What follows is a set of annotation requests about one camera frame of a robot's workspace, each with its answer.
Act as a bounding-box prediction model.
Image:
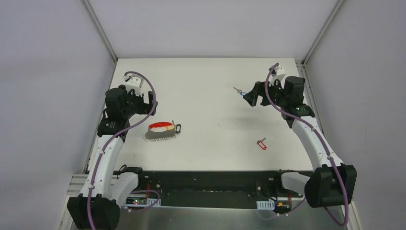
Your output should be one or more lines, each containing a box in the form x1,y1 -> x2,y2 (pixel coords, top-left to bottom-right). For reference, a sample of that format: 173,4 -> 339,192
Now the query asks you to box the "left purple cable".
87,71 -> 158,230

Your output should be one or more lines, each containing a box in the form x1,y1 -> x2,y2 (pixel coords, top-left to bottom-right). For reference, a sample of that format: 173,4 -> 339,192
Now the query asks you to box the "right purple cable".
265,62 -> 350,227

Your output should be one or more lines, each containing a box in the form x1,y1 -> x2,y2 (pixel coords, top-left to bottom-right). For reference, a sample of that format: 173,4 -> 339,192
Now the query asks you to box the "blue tag key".
234,87 -> 247,96

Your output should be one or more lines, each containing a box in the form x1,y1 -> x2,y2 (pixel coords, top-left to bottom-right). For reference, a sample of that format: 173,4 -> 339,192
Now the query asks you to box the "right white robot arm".
242,76 -> 357,208

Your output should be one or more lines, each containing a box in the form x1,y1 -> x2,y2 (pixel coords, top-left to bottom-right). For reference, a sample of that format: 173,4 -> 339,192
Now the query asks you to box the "purple cable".
87,71 -> 158,230
265,62 -> 350,227

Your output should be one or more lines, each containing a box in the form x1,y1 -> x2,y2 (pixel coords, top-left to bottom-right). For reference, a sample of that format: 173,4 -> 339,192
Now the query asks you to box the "black tag key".
175,124 -> 181,134

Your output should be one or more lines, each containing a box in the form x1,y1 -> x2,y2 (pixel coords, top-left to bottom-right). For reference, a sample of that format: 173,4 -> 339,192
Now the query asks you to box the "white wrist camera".
123,74 -> 144,94
269,66 -> 286,86

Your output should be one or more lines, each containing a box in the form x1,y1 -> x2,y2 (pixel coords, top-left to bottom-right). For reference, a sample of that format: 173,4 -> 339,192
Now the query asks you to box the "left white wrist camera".
123,74 -> 144,94

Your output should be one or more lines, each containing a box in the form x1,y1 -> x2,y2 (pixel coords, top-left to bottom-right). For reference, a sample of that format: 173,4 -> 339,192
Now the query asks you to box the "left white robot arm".
67,85 -> 158,230

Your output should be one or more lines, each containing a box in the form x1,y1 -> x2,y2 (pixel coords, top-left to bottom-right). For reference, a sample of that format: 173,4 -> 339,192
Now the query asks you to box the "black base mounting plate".
125,167 -> 302,209

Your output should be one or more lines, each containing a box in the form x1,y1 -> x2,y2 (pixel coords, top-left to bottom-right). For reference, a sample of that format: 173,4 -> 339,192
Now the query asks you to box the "red tag key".
257,138 -> 267,150

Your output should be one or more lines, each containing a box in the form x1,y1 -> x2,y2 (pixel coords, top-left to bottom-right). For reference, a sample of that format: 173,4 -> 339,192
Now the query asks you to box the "grey red keyring holder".
143,122 -> 177,141

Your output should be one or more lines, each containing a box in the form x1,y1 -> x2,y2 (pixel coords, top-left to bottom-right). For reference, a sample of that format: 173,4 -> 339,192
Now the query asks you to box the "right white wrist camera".
269,66 -> 286,86

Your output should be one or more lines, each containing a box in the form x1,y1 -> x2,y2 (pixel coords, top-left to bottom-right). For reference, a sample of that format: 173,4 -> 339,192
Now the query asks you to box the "yellow tag key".
165,120 -> 176,130

